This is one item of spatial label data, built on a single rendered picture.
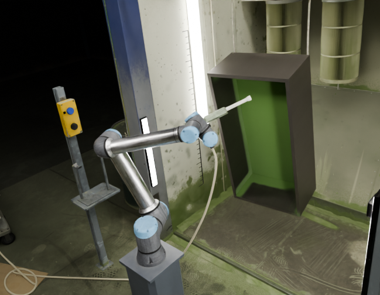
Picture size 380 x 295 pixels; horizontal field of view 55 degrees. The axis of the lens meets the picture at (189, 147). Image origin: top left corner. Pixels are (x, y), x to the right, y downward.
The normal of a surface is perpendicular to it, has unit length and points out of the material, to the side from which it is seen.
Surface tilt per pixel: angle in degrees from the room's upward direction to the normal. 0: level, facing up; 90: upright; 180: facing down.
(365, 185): 57
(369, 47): 90
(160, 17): 90
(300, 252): 0
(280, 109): 102
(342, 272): 0
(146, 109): 90
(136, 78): 90
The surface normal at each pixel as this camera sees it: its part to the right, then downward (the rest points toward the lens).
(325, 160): -0.62, -0.17
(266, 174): -0.56, 0.58
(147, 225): -0.12, -0.86
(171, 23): 0.73, 0.22
